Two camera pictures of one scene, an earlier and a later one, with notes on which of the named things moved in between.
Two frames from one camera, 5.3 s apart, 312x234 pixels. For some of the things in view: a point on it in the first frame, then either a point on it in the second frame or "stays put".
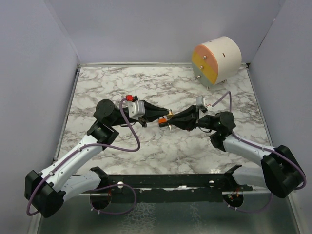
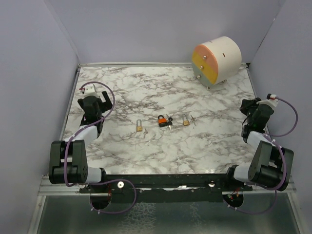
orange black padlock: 163,122 stays put
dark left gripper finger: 150,116 → 108,104
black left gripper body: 144,116 → 100,112
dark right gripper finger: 187,113 → 247,105
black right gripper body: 201,123 → 249,115
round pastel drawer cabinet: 217,61 stays put
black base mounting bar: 167,188 stays put
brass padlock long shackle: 170,115 → 139,128
